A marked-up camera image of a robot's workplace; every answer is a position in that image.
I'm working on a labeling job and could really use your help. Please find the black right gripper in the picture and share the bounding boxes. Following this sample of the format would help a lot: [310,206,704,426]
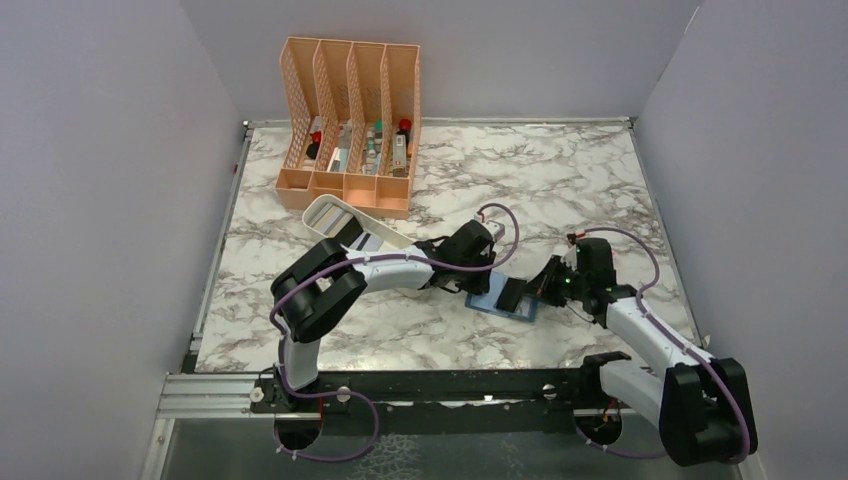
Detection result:
[519,254,589,307]

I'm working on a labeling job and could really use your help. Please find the teal card holder wallet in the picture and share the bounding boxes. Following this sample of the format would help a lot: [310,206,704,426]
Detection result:
[465,272,538,323]

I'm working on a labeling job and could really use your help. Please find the black credit card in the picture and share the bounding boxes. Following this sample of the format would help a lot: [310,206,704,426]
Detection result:
[495,277,527,313]

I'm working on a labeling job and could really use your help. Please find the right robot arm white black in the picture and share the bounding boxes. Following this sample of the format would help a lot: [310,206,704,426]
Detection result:
[524,234,758,466]

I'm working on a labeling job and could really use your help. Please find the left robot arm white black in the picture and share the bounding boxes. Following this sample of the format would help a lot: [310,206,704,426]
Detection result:
[270,220,497,411]

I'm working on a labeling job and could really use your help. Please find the red capped stick in organizer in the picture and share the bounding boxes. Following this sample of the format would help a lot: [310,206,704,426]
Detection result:
[391,118,412,177]

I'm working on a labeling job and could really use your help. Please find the teal capped tubes in organizer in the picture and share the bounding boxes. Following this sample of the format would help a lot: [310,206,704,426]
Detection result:
[362,120,383,175]

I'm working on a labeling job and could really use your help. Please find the white oblong plastic tray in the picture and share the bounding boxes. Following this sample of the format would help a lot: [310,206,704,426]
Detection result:
[297,194,434,295]

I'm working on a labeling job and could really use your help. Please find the grey box in organizer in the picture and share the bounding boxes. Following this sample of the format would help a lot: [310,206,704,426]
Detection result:
[326,124,352,173]

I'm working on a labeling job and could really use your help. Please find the peach plastic file organizer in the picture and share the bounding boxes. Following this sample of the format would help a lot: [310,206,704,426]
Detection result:
[275,37,422,219]

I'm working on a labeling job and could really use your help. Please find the red black item in organizer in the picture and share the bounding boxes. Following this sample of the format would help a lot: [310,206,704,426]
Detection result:
[305,130,322,160]

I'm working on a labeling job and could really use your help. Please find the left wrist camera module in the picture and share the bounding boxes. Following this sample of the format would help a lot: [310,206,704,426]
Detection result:
[483,220,506,243]

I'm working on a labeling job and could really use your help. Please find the black mounting rail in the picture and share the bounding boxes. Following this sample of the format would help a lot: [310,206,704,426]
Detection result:
[249,368,625,446]

